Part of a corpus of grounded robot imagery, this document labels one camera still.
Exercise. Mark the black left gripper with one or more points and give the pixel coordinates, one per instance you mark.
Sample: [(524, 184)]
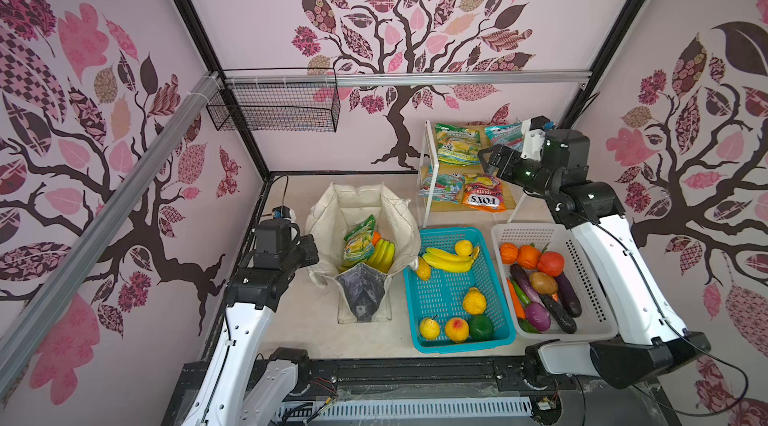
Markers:
[(306, 243)]

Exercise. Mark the white cable duct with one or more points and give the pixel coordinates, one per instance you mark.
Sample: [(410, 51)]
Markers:
[(402, 409)]

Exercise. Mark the orange pumpkin left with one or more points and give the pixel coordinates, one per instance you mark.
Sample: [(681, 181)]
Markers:
[(508, 253)]

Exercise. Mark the aluminium frame rail left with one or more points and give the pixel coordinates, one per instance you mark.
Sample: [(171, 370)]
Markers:
[(30, 328)]

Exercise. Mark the yellow lemon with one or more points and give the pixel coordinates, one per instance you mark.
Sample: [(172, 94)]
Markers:
[(464, 248)]

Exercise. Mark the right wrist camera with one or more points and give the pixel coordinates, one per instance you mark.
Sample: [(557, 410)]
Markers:
[(534, 133)]

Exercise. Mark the green avocado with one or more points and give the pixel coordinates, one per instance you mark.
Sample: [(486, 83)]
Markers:
[(481, 328)]

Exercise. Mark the black wire basket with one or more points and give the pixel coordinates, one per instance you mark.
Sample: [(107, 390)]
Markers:
[(277, 99)]

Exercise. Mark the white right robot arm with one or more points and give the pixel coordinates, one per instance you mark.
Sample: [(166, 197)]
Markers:
[(652, 339)]

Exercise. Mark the beige canvas tote bag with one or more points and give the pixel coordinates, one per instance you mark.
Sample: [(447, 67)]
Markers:
[(363, 291)]

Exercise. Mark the yellow banana bunch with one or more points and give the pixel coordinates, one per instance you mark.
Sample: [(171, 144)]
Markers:
[(450, 262), (382, 257)]

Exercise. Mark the white wooden shelf rack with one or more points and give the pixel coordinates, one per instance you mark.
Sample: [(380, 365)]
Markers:
[(519, 205)]

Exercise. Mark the orange Fox's candy bag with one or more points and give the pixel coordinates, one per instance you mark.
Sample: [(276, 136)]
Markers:
[(483, 192)]

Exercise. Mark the aluminium frame rail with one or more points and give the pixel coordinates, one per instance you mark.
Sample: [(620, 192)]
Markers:
[(422, 79), (30, 328)]

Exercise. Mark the purple round eggplant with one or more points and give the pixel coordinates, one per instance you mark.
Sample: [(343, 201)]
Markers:
[(538, 316)]

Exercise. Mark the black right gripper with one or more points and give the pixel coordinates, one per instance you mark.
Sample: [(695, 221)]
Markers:
[(509, 157)]

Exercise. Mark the brown potato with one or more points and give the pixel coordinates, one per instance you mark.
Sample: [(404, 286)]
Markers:
[(543, 283)]

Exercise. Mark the yellow-orange wrinkled fruit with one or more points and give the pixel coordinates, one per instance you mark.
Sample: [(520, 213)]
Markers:
[(424, 270)]

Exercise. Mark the yellow-green candy bag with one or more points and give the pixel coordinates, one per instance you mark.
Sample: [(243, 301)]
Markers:
[(358, 243), (457, 145)]

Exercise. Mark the teal candy bag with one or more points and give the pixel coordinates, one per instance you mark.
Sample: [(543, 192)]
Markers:
[(509, 135)]

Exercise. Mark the green mint candy bag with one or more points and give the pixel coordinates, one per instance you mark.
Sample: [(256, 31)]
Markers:
[(447, 188)]

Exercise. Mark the yellow bumpy fruit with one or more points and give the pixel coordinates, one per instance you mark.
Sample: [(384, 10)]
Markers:
[(474, 302)]

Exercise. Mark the dark purple eggplant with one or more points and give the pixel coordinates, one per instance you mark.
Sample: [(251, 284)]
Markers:
[(519, 275)]

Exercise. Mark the orange carrot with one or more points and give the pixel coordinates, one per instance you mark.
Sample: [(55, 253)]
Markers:
[(517, 305)]

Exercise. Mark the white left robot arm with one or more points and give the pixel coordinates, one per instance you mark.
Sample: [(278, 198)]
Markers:
[(251, 301)]

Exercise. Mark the teal plastic basket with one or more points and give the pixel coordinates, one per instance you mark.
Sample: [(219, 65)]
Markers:
[(441, 296)]

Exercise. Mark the yellow pear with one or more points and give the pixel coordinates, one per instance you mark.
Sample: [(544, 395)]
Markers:
[(429, 329)]

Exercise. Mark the white plastic basket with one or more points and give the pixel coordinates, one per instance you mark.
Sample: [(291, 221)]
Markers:
[(596, 322)]

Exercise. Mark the aluminium frame rail back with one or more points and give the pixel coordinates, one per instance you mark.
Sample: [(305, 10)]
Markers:
[(422, 79)]

